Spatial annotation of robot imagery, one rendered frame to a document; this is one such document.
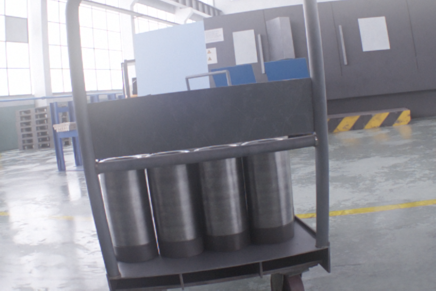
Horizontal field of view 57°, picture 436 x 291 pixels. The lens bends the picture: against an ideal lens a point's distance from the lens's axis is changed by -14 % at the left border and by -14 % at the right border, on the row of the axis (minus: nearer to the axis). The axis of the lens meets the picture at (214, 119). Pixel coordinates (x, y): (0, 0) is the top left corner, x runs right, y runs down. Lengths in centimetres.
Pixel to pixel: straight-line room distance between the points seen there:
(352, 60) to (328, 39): 52
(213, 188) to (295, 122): 28
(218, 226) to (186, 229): 8
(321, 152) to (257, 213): 26
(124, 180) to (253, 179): 33
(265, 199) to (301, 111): 28
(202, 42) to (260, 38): 102
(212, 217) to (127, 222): 22
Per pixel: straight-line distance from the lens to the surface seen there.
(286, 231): 124
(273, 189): 120
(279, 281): 131
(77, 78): 99
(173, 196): 116
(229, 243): 121
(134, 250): 120
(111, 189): 118
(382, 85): 727
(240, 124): 102
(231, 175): 117
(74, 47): 98
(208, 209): 120
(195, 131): 101
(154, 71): 807
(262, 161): 118
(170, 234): 119
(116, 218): 119
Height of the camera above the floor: 66
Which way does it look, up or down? 2 degrees down
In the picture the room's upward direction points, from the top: 7 degrees counter-clockwise
